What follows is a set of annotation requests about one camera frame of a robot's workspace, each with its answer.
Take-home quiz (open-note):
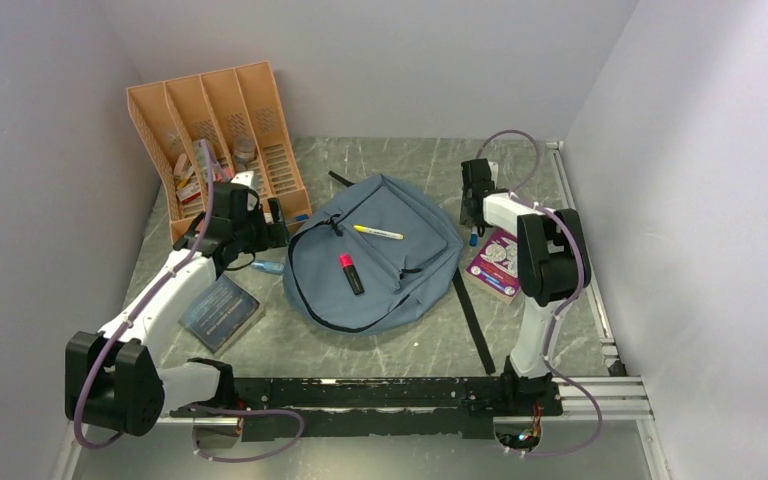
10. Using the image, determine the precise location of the white marker yellow cap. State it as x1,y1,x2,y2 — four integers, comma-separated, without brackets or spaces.
353,224,405,240

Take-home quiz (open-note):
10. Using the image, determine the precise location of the blue grey student backpack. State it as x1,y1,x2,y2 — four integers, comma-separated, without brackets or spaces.
283,174,464,335

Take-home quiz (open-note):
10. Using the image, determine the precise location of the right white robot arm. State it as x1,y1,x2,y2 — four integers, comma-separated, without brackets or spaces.
459,158,592,414

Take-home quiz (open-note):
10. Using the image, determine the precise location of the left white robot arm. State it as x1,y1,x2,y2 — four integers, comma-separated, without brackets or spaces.
64,182,290,437

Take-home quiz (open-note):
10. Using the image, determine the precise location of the blue correction tape dispenser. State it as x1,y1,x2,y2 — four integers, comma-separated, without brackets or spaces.
250,260,285,275

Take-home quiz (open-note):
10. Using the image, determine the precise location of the red white small box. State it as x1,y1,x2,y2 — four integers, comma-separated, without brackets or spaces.
176,181,201,204

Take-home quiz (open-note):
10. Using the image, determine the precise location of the grey round jar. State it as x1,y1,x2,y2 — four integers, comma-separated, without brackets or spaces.
232,137,257,170

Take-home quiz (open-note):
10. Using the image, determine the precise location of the purple picture book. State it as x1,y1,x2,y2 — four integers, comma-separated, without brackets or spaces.
465,229,521,304

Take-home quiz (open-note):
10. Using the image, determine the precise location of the dark blue hardcover book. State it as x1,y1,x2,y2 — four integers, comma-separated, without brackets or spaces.
179,275,265,355

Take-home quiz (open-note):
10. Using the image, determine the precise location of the peach plastic file organizer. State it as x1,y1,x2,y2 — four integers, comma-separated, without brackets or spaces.
126,62,312,240

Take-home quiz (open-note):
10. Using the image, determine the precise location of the black mounting base rail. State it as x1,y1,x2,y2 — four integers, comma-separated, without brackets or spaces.
170,374,564,444

